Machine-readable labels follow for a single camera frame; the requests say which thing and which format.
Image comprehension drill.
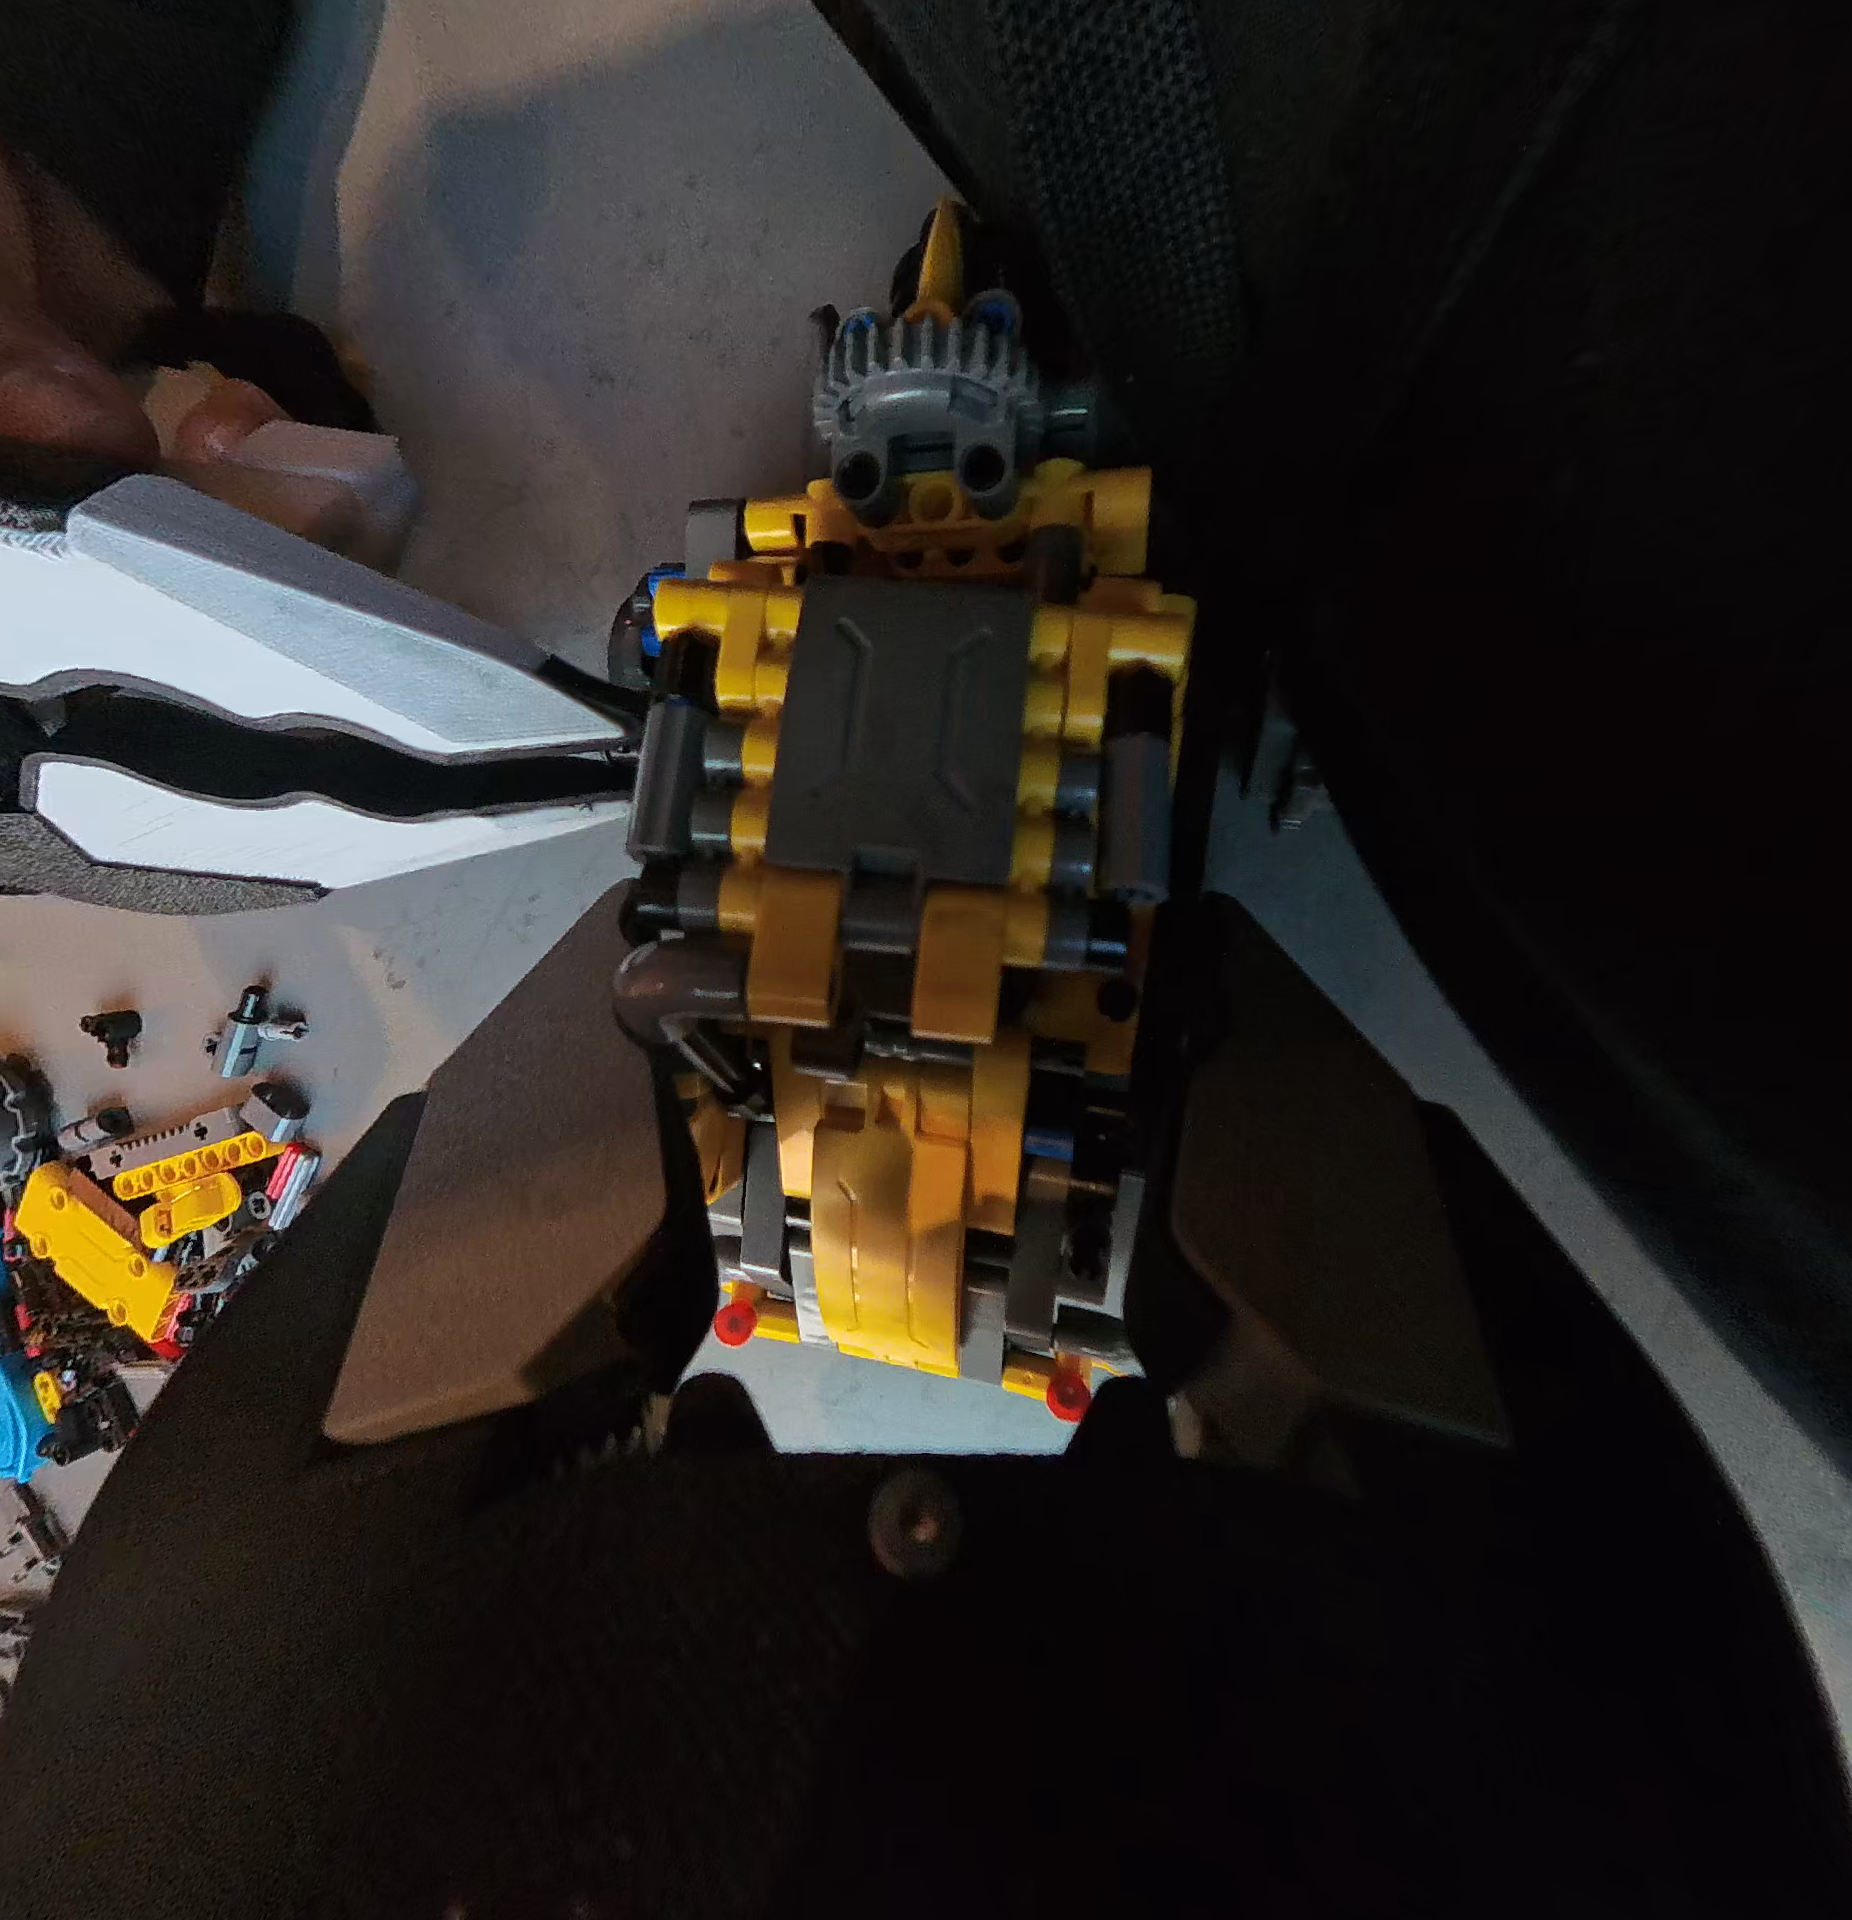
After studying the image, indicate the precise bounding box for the yellow toy vehicle model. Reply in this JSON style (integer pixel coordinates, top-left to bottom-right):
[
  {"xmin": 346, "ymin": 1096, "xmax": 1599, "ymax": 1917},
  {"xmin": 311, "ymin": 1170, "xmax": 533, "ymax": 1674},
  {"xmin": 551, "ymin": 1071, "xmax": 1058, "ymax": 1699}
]
[{"xmin": 612, "ymin": 195, "xmax": 1206, "ymax": 1417}]

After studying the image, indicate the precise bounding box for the grey pin connector piece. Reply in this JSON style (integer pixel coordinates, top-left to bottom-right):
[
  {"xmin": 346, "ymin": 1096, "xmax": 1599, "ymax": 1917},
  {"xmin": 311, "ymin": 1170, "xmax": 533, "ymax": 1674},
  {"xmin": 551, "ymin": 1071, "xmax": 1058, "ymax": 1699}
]
[{"xmin": 210, "ymin": 981, "xmax": 311, "ymax": 1076}]

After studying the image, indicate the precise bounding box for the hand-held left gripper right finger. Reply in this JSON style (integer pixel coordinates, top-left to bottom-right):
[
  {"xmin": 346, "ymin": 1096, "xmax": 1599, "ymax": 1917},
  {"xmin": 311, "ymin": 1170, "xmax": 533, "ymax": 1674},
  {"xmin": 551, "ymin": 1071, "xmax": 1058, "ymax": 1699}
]
[{"xmin": 1135, "ymin": 898, "xmax": 1508, "ymax": 1445}]

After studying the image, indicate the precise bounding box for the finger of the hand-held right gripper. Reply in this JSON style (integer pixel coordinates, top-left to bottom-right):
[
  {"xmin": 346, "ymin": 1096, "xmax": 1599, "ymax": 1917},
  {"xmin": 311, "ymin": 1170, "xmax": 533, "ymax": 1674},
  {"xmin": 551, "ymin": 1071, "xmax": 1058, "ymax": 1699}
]
[
  {"xmin": 0, "ymin": 478, "xmax": 634, "ymax": 770},
  {"xmin": 21, "ymin": 757, "xmax": 637, "ymax": 898}
]

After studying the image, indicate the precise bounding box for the pile of mixed coloured pieces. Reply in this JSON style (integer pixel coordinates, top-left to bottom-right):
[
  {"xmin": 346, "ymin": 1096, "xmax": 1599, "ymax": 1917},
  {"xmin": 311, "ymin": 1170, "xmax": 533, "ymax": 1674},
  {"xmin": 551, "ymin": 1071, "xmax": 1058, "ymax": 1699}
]
[{"xmin": 0, "ymin": 938, "xmax": 322, "ymax": 1505}]

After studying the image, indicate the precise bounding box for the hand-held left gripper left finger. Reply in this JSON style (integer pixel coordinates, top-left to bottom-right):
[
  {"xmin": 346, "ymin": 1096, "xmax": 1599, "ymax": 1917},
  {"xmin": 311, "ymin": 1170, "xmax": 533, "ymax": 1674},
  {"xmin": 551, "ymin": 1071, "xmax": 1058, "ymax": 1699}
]
[{"xmin": 327, "ymin": 888, "xmax": 718, "ymax": 1447}]

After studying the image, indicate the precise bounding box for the person's right hand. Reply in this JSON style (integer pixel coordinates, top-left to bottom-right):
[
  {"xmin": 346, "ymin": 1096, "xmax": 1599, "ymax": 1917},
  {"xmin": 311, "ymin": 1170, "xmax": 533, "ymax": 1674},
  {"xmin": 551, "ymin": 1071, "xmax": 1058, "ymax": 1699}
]
[{"xmin": 0, "ymin": 113, "xmax": 289, "ymax": 468}]

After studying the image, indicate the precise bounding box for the yellow rectangular panel piece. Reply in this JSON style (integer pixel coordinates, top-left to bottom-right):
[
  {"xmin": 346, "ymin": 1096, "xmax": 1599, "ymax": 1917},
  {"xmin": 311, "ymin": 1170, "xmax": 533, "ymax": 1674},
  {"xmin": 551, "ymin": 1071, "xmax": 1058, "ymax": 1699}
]
[{"xmin": 11, "ymin": 1165, "xmax": 180, "ymax": 1337}]

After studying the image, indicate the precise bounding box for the grey desk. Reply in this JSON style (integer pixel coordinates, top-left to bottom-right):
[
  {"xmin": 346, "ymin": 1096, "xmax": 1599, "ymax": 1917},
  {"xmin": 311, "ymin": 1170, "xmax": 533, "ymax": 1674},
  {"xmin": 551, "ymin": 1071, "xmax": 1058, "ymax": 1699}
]
[{"xmin": 0, "ymin": 0, "xmax": 1852, "ymax": 1771}]

